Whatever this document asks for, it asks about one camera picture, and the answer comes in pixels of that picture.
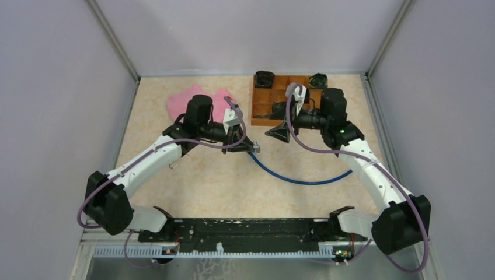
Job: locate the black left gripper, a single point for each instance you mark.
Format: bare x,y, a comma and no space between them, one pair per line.
246,145

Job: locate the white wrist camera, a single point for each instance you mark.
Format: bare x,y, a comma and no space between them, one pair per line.
232,117
297,95

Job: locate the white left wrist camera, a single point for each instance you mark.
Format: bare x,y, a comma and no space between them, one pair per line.
232,117

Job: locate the wooden compartment tray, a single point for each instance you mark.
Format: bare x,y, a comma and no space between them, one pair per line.
263,98

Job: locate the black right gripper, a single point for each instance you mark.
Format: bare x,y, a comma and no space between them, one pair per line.
281,132

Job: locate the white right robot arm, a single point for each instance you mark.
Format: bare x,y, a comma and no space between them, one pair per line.
402,219

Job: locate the pink cloth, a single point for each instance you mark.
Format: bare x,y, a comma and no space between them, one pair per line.
176,104

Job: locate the grey combination lock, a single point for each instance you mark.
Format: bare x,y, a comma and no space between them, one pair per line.
256,148

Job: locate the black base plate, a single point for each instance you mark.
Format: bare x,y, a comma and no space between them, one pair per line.
249,235

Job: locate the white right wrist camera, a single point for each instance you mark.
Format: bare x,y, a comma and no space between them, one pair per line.
297,95

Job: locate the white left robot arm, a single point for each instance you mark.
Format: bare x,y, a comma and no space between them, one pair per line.
107,197

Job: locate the grey slotted cable duct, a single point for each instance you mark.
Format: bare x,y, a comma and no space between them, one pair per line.
323,250

